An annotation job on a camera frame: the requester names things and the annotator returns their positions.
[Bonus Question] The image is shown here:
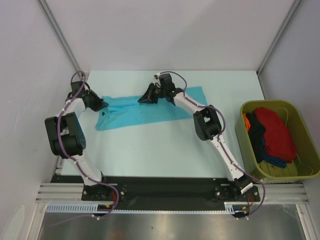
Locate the turquoise t shirt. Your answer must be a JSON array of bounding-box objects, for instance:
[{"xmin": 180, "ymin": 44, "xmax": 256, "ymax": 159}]
[{"xmin": 95, "ymin": 96, "xmax": 192, "ymax": 131}]

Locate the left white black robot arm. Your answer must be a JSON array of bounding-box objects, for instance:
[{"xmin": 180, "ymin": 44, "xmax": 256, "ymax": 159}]
[{"xmin": 44, "ymin": 81, "xmax": 111, "ymax": 200}]

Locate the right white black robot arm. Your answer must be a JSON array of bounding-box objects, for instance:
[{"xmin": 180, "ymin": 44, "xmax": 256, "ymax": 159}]
[{"xmin": 138, "ymin": 71, "xmax": 253, "ymax": 201}]

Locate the orange t shirt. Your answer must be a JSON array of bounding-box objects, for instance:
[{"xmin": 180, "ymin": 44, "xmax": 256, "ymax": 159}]
[{"xmin": 242, "ymin": 113, "xmax": 251, "ymax": 132}]

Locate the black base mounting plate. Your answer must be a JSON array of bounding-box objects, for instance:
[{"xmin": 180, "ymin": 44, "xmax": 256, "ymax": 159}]
[{"xmin": 50, "ymin": 175, "xmax": 265, "ymax": 211}]

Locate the black t shirt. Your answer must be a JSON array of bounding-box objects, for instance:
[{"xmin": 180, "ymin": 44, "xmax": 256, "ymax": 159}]
[{"xmin": 245, "ymin": 112, "xmax": 266, "ymax": 163}]

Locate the olive green plastic bin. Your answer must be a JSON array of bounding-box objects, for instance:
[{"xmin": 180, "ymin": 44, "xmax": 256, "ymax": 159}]
[{"xmin": 235, "ymin": 100, "xmax": 320, "ymax": 184}]

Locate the blue t shirt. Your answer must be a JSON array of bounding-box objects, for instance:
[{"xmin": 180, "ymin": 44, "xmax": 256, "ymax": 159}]
[{"xmin": 260, "ymin": 137, "xmax": 287, "ymax": 169}]

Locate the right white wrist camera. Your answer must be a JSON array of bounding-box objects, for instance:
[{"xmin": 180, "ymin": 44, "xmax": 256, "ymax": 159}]
[{"xmin": 154, "ymin": 72, "xmax": 162, "ymax": 80}]

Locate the left aluminium frame post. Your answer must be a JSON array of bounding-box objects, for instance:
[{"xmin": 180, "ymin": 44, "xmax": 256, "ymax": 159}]
[{"xmin": 36, "ymin": 0, "xmax": 81, "ymax": 72}]

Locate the aluminium frame post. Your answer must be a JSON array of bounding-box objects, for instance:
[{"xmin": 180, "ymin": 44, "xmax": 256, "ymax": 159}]
[
  {"xmin": 256, "ymin": 0, "xmax": 304, "ymax": 78},
  {"xmin": 36, "ymin": 0, "xmax": 81, "ymax": 72}
]

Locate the aluminium front rail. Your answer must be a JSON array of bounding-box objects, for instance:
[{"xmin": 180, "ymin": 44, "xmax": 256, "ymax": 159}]
[{"xmin": 35, "ymin": 183, "xmax": 309, "ymax": 205}]

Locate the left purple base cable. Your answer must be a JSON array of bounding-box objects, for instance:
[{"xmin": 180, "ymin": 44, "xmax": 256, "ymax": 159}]
[{"xmin": 48, "ymin": 191, "xmax": 121, "ymax": 227}]

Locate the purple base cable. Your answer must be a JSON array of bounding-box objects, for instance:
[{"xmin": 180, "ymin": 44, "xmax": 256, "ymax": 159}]
[
  {"xmin": 48, "ymin": 191, "xmax": 121, "ymax": 227},
  {"xmin": 234, "ymin": 183, "xmax": 266, "ymax": 221}
]

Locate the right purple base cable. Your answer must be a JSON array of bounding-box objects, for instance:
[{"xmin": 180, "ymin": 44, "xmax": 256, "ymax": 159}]
[{"xmin": 234, "ymin": 183, "xmax": 266, "ymax": 221}]

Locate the white slotted cable duct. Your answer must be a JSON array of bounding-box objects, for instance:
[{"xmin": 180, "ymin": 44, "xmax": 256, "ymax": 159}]
[{"xmin": 45, "ymin": 203, "xmax": 248, "ymax": 215}]

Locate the right aluminium frame post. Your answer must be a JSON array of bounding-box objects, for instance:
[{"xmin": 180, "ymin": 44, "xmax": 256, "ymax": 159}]
[{"xmin": 256, "ymin": 0, "xmax": 304, "ymax": 78}]

